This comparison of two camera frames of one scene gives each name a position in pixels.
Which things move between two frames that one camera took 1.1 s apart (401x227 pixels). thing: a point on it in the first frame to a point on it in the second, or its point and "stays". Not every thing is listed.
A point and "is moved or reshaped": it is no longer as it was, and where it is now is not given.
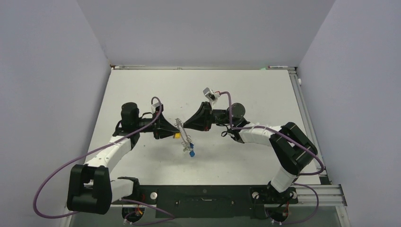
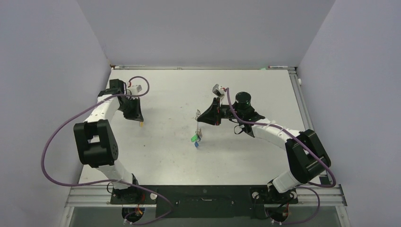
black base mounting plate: x=213 y=202 stays
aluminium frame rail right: x=304 y=111 stays
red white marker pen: x=272 y=66 stays
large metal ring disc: x=186 y=138 is moved or reshaped
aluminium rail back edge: x=199 y=67 stays
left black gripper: x=161 y=128 to x=136 y=114
